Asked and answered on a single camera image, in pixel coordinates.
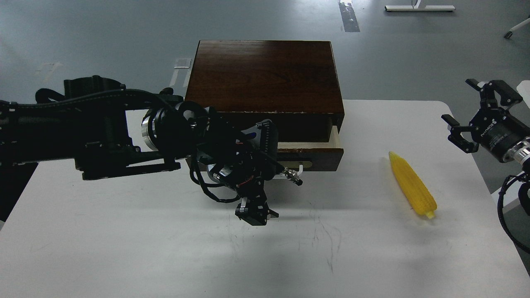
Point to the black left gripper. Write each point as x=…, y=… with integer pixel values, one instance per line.
x=239, y=160

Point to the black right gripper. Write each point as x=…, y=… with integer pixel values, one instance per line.
x=494, y=129

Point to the wooden drawer with white handle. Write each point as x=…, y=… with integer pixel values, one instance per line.
x=312, y=156

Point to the yellow corn cob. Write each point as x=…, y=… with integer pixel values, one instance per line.
x=418, y=196

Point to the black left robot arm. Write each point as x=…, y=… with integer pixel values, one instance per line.
x=111, y=131

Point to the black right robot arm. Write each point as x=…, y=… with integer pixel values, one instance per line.
x=519, y=153

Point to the dark wooden drawer cabinet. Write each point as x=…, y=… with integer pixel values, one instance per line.
x=293, y=83

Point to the white table edge right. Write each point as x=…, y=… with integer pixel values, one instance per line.
x=524, y=89

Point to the white furniture leg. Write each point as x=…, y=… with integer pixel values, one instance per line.
x=510, y=32

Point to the white stand base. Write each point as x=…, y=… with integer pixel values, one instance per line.
x=419, y=6

